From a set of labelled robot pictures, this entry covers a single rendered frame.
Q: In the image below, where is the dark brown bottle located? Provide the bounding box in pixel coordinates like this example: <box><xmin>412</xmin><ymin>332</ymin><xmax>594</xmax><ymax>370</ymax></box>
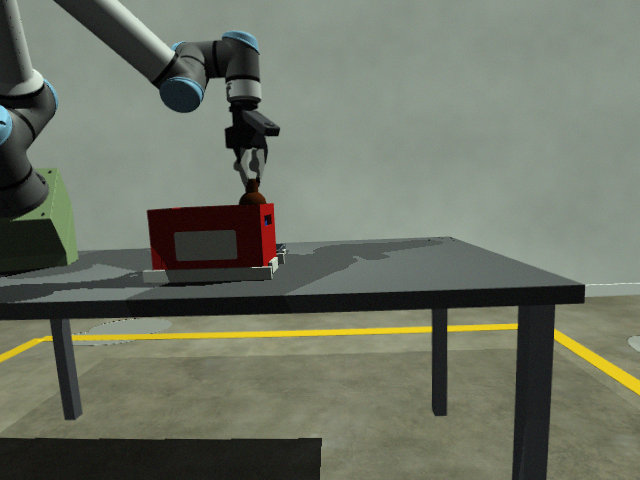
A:
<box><xmin>239</xmin><ymin>179</ymin><xmax>268</xmax><ymax>226</ymax></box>

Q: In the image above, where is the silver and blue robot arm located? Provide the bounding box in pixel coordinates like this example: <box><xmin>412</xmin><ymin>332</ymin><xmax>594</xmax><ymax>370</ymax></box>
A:
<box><xmin>0</xmin><ymin>0</ymin><xmax>280</xmax><ymax>217</ymax></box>

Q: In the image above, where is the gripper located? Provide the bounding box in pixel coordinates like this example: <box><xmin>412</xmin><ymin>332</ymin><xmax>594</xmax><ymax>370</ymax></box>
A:
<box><xmin>225</xmin><ymin>99</ymin><xmax>268</xmax><ymax>187</ymax></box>

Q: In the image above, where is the red crate with dividers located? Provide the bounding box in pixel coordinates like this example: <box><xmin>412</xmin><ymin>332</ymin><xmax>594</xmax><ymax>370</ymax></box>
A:
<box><xmin>152</xmin><ymin>203</ymin><xmax>277</xmax><ymax>270</ymax></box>

